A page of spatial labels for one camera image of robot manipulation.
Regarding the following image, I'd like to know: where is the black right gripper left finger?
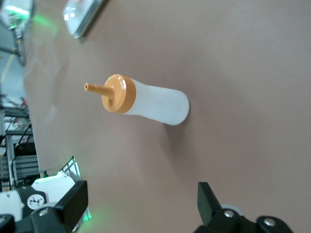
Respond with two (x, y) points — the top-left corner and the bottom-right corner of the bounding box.
(31, 181), (88, 233)

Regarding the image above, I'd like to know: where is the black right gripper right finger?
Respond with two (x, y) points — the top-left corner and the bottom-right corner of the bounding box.
(194, 182), (258, 233)

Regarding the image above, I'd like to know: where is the silver digital kitchen scale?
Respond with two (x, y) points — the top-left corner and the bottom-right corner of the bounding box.
(62, 0), (109, 39)

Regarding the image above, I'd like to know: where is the translucent squeeze bottle orange cap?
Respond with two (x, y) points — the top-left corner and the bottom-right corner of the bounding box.
(84, 74), (190, 126)

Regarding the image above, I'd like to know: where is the metal rack frame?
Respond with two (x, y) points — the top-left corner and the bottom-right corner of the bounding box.
(0, 97), (41, 192)

